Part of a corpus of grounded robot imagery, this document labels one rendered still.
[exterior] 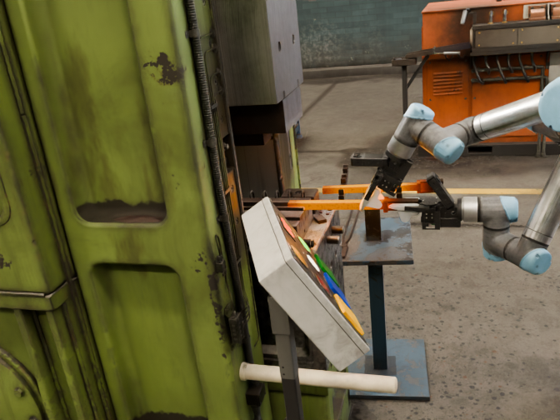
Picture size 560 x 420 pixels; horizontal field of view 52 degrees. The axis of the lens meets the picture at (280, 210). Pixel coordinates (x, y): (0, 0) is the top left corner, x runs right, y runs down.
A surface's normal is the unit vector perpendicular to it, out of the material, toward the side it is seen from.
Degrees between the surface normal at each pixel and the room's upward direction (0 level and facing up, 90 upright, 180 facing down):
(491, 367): 0
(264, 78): 90
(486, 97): 90
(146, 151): 89
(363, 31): 91
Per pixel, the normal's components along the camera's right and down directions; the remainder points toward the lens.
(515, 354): -0.11, -0.92
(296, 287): 0.16, 0.36
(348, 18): -0.29, 0.43
